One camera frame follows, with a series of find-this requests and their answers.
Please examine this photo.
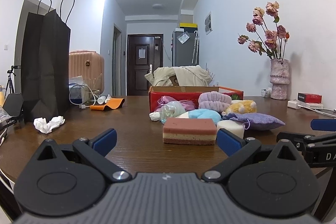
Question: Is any white round sponge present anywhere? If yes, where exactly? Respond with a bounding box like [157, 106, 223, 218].
[217, 120, 245, 139]

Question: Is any purple knitted pouch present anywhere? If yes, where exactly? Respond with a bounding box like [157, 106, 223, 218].
[223, 113, 285, 131]

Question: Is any yellow white plush toy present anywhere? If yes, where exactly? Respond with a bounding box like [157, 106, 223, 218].
[222, 100, 257, 116]

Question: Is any light blue fluffy cloth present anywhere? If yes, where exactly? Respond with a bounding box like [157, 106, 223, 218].
[188, 109, 222, 124]

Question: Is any lavender fluffy headband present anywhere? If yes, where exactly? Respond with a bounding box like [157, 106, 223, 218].
[198, 91, 232, 113]

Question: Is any pink layered sponge block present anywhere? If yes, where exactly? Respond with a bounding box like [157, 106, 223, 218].
[162, 118, 217, 145]

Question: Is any pink satin scrunchie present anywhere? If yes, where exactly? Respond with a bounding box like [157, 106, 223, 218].
[154, 96, 197, 111]

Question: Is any iridescent clear plastic bag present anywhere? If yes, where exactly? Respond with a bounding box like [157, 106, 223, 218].
[160, 102, 186, 124]

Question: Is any red orange cardboard box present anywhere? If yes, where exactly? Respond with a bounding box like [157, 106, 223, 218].
[149, 86, 244, 112]

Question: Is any small white cloth piece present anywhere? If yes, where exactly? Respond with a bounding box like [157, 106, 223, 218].
[149, 111, 161, 122]

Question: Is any red black small box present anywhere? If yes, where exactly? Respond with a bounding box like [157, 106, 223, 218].
[297, 93, 322, 104]

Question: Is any white charger adapter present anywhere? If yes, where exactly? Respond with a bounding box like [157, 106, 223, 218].
[287, 100, 301, 110]

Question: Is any orange cloth band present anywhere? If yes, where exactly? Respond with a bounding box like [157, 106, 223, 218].
[90, 98, 125, 111]

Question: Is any white small bottle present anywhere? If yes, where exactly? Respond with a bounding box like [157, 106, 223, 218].
[97, 94, 111, 105]

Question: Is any clear glass jar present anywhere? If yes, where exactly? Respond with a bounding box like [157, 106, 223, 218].
[84, 73, 104, 102]

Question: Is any crumpled white tissue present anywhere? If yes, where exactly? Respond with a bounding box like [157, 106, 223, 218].
[33, 116, 65, 134]

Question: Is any small white jar by vase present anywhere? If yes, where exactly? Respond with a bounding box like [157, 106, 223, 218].
[261, 87, 272, 98]

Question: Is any pink textured vase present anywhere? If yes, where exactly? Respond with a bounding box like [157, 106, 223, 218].
[270, 59, 290, 100]

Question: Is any pink hard-shell suitcase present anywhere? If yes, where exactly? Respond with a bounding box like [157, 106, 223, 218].
[69, 50, 104, 92]

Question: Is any beige coat on chair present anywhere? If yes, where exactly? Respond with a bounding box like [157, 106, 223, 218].
[145, 65, 213, 86]

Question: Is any black paper shopping bag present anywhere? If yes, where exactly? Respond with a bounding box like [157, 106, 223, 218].
[21, 10, 71, 122]

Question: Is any dried pink roses bouquet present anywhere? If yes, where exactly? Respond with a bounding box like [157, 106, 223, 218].
[237, 1, 290, 60]

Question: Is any dark brown entrance door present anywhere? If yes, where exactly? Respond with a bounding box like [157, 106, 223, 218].
[127, 34, 163, 96]

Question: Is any grey refrigerator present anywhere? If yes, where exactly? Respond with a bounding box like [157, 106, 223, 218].
[171, 27, 199, 67]

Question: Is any yellow box on refrigerator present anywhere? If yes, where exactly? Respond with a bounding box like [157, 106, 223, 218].
[179, 23, 198, 28]

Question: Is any white cable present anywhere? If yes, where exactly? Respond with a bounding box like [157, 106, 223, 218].
[68, 84, 99, 110]

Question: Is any camera tripod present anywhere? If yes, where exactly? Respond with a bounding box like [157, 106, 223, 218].
[5, 65, 21, 98]

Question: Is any white wall panel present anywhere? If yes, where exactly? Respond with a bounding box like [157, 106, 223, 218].
[205, 12, 213, 35]

